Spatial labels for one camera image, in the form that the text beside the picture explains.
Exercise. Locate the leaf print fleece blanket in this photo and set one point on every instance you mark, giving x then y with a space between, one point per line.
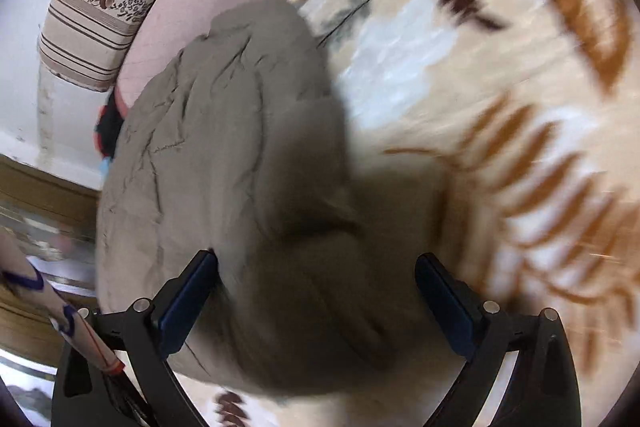
500 82

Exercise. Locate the grey quilted hooded jacket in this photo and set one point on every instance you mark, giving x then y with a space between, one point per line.
225 157

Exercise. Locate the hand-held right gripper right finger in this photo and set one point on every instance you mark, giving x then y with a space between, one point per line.
445 302

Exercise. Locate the red and blue garment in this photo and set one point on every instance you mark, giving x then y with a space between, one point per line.
107 132

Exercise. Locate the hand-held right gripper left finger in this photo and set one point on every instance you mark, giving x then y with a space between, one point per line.
190 302

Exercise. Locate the light blue cloth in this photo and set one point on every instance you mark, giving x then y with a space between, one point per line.
106 164

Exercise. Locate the person's left forearm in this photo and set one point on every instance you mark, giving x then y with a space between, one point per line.
45 302

